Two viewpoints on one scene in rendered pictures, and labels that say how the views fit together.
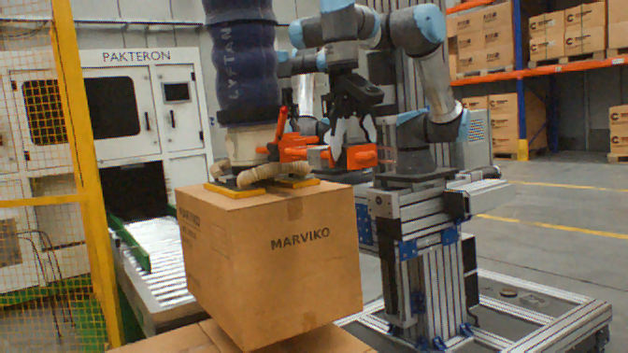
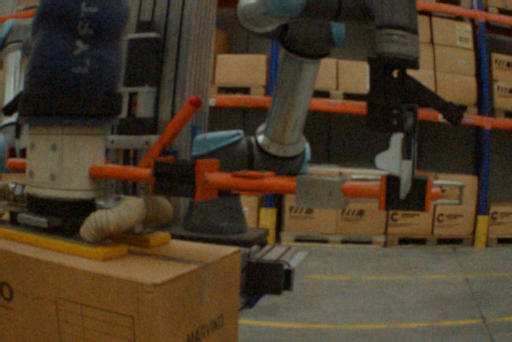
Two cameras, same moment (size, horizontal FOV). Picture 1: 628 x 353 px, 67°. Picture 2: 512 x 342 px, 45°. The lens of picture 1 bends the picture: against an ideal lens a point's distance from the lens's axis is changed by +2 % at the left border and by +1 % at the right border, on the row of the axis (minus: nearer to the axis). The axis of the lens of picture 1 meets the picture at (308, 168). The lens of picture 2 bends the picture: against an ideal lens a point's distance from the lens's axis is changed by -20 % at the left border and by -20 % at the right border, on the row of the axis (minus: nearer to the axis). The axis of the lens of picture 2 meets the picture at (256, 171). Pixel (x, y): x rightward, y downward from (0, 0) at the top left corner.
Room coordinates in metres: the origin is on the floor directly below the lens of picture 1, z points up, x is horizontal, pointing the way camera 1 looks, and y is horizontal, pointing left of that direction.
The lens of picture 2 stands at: (0.47, 0.82, 1.29)
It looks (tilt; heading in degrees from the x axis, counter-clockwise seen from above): 3 degrees down; 314
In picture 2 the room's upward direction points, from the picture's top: 2 degrees clockwise
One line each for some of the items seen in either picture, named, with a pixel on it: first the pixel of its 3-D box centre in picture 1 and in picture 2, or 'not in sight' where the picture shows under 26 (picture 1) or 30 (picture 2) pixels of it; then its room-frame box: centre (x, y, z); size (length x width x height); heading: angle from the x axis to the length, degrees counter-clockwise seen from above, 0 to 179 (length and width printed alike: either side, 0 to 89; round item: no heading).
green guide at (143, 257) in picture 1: (120, 236); not in sight; (3.12, 1.31, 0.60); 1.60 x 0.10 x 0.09; 28
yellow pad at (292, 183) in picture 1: (283, 175); (85, 221); (1.62, 0.09, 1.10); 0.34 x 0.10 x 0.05; 27
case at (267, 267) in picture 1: (261, 244); (66, 334); (1.57, 0.19, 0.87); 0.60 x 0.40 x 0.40; 29
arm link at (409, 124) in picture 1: (414, 127); (219, 159); (1.76, -0.41, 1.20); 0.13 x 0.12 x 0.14; 57
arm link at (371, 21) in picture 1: (351, 23); (364, 7); (1.15, -0.14, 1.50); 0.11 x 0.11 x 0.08; 57
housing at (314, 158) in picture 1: (324, 155); (323, 191); (1.16, -0.04, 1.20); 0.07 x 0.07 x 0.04; 27
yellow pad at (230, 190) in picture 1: (231, 183); (40, 229); (1.53, 0.26, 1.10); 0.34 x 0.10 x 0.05; 27
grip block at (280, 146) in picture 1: (287, 150); (184, 177); (1.35, 0.06, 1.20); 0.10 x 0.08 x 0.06; 117
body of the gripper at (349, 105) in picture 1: (343, 91); (395, 96); (1.06, -0.09, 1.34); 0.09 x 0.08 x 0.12; 27
